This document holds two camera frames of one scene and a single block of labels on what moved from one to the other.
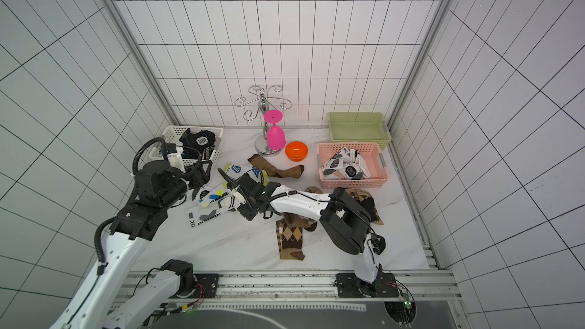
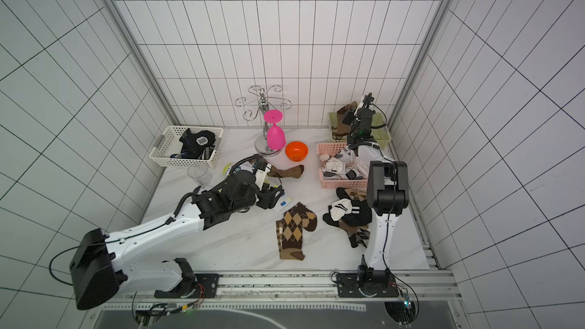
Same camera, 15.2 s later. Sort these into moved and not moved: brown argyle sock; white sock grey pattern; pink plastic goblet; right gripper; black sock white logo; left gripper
Moved: right gripper; left gripper
Not moved: black sock white logo; white sock grey pattern; pink plastic goblet; brown argyle sock
